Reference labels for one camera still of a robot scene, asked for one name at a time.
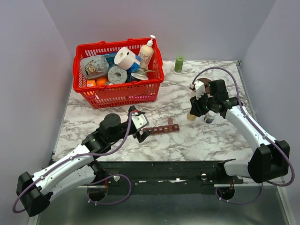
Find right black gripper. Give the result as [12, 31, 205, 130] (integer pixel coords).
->
[189, 90, 216, 118]

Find clear pill bottle yellow pills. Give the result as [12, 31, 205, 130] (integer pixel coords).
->
[187, 113, 197, 121]

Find red weekly pill organizer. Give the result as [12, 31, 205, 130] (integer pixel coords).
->
[142, 118, 180, 135]

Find green lid of bottle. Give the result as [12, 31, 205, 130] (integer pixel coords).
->
[174, 55, 184, 73]

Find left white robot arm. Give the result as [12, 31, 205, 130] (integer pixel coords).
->
[12, 106, 150, 217]

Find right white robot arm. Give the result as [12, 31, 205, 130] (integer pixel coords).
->
[189, 80, 290, 184]

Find white small pill bottle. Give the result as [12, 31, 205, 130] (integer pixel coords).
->
[203, 111, 216, 124]

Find beige jar brown lid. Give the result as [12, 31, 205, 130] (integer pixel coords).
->
[192, 78, 211, 96]

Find silver tin can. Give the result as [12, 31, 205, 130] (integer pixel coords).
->
[130, 68, 155, 81]

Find grey toilet paper roll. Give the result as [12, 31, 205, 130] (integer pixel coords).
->
[107, 66, 128, 84]

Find orange fruit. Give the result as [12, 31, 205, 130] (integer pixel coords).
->
[96, 76, 108, 86]

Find orange small box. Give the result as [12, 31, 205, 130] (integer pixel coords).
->
[86, 79, 97, 87]

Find white toilet paper roll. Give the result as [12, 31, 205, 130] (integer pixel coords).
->
[114, 47, 141, 70]

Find cream pump lotion bottle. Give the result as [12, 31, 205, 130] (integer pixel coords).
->
[138, 35, 156, 69]

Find blue package in basket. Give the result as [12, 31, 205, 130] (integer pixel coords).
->
[103, 52, 139, 83]

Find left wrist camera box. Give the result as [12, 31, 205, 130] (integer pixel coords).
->
[131, 112, 149, 131]

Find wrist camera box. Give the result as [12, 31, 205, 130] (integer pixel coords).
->
[131, 112, 149, 131]
[189, 81, 206, 99]

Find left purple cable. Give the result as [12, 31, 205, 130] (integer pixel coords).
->
[12, 110, 139, 214]

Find purple cable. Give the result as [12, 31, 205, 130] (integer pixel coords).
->
[192, 67, 295, 204]
[12, 110, 139, 214]

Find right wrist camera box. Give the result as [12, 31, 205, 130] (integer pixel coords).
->
[189, 81, 206, 99]

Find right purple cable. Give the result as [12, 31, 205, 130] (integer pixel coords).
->
[192, 67, 295, 204]

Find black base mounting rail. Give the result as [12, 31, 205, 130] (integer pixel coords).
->
[87, 161, 243, 200]

